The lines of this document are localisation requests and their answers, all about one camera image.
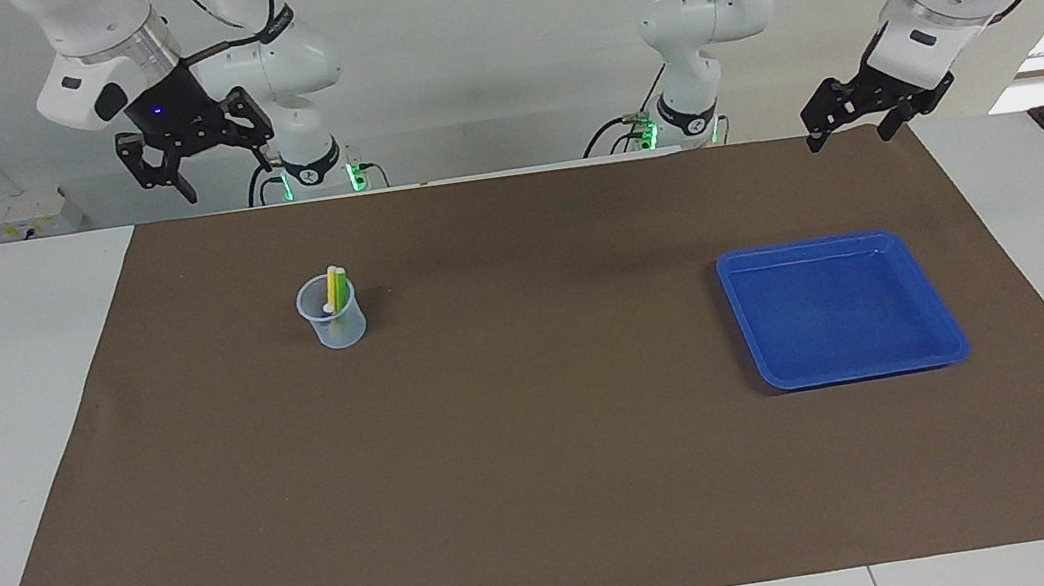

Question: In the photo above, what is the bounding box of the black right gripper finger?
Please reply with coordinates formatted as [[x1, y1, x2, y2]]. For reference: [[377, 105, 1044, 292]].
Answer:
[[219, 82, 281, 179], [114, 123, 201, 213]]

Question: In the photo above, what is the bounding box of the brown table mat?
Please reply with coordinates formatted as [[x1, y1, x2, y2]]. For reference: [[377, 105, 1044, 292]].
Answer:
[[0, 101, 1044, 586]]

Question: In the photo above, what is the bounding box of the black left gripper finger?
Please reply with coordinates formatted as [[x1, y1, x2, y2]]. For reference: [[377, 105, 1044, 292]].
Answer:
[[869, 71, 964, 145], [795, 75, 869, 156]]

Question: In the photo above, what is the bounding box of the blue plastic tray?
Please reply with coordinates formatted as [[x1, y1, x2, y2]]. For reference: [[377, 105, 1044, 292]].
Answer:
[[713, 220, 974, 399]]

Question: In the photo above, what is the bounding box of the black left base cable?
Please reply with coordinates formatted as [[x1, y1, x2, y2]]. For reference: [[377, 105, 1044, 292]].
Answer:
[[572, 62, 677, 161]]

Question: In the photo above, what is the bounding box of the white power socket box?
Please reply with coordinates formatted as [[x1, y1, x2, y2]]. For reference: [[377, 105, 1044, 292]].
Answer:
[[0, 185, 86, 244]]

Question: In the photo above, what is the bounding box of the black right base cable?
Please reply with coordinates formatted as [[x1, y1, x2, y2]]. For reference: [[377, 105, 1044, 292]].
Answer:
[[243, 161, 291, 209]]

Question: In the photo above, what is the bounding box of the green pen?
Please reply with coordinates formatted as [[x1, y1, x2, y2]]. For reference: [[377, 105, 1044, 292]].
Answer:
[[332, 266, 357, 343]]

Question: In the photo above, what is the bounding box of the clear plastic cup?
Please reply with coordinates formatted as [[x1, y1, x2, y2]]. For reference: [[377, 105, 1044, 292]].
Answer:
[[293, 269, 371, 354]]

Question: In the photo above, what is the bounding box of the purple pen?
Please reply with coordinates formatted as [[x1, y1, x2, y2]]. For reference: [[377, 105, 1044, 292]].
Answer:
[[320, 301, 348, 345]]

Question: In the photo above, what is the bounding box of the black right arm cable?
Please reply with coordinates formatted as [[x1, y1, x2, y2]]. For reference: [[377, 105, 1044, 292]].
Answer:
[[171, 0, 286, 69]]

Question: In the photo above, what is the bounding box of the black base cable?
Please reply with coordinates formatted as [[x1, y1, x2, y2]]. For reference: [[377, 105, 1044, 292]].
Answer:
[[572, 62, 677, 161], [243, 161, 291, 209]]

